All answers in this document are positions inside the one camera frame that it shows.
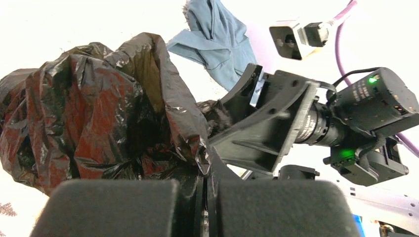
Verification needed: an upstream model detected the black trash bag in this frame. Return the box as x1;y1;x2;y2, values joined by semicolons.
0;32;236;197

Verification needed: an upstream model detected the grey-blue cloth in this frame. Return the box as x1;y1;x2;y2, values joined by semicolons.
167;0;256;91

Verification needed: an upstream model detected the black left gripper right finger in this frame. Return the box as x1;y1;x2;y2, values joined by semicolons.
207;148;359;237

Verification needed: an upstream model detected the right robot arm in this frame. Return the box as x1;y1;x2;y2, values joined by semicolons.
208;64;419;237

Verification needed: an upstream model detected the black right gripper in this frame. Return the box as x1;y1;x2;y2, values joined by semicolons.
209;63;347;174

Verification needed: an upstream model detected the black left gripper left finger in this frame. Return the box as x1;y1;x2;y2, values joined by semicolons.
31;180;201;237

